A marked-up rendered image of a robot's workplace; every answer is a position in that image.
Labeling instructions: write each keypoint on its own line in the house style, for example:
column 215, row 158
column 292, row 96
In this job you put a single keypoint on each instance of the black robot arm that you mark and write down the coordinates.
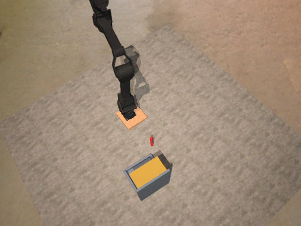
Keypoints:
column 102, row 19

